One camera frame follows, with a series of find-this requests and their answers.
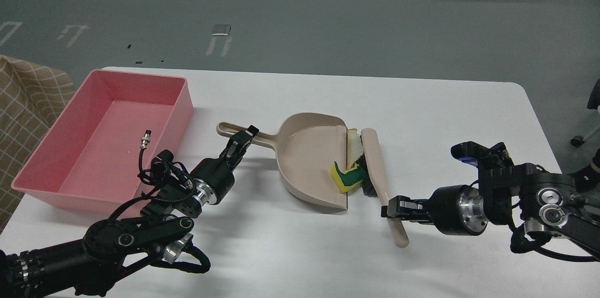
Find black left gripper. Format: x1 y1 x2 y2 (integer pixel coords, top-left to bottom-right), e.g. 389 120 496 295
191 125 259 205

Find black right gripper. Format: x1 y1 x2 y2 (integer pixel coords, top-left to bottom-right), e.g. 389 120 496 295
381 185 489 236

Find beige hand brush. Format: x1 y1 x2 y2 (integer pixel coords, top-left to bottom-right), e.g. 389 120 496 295
358 128 410 248

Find beige plastic dustpan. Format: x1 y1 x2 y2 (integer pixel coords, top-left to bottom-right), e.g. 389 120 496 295
216 112 350 213

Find yellow green sponge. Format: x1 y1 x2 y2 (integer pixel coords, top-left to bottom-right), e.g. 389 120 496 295
330 162 368 194

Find triangular bread slice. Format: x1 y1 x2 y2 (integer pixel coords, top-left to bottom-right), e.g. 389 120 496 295
346 128 366 170

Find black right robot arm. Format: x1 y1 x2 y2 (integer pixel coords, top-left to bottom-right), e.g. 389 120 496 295
381 142 599 262

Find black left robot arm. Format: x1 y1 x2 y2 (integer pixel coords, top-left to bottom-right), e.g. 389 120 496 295
1 126 259 298

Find pink plastic bin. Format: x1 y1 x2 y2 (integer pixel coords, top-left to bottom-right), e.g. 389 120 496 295
12 70 194 215

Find person in black clothing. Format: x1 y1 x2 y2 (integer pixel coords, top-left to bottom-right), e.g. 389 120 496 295
570 78 600 191

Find beige checkered cloth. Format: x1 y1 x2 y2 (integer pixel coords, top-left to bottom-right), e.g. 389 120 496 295
0 55 75 230

